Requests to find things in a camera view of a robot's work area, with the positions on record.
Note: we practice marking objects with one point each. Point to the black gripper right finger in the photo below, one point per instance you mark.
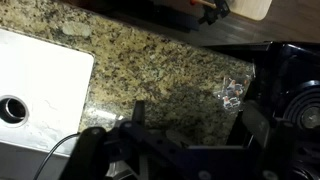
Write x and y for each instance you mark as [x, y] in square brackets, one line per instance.
[256, 126]

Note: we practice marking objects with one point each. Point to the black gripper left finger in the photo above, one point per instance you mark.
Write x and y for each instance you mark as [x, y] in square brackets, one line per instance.
[91, 150]

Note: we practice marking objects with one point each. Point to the clear bag of small parts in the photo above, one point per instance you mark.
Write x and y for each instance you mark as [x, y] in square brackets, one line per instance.
[231, 91]

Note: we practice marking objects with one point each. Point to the white sink basin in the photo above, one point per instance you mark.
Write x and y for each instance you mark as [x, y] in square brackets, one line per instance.
[50, 83]

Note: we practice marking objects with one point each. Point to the metal sink drain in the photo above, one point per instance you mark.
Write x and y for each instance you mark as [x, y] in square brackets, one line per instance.
[13, 110]

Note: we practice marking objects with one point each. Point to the light wooden panel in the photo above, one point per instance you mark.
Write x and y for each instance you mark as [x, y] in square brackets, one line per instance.
[253, 8]

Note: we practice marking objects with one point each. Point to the black clamp bracket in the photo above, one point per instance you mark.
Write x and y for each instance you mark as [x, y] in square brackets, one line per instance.
[213, 15]

